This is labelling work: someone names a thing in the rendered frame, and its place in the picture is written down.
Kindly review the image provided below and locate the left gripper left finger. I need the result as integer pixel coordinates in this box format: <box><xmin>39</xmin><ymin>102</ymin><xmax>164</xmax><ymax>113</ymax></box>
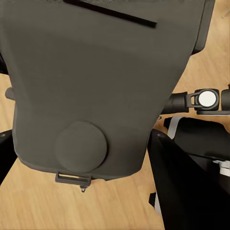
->
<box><xmin>0</xmin><ymin>130</ymin><xmax>18</xmax><ymax>184</ymax></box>

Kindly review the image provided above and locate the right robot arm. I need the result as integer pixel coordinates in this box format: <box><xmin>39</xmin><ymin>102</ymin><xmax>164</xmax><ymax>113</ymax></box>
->
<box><xmin>160</xmin><ymin>84</ymin><xmax>230</xmax><ymax>116</ymax></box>

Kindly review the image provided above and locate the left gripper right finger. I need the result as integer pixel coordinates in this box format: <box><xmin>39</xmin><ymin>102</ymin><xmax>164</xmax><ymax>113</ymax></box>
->
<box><xmin>147</xmin><ymin>129</ymin><xmax>230</xmax><ymax>230</ymax></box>

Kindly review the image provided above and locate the camera tripod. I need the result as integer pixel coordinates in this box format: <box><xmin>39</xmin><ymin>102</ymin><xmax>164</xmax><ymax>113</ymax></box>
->
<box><xmin>5</xmin><ymin>88</ymin><xmax>88</xmax><ymax>193</ymax></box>

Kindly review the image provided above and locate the digital camera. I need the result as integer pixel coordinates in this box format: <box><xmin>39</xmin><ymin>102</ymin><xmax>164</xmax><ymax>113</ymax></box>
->
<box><xmin>0</xmin><ymin>0</ymin><xmax>216</xmax><ymax>189</ymax></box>

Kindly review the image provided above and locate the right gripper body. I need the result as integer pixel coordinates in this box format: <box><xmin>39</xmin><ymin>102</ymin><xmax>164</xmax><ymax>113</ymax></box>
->
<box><xmin>160</xmin><ymin>93</ymin><xmax>175</xmax><ymax>115</ymax></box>

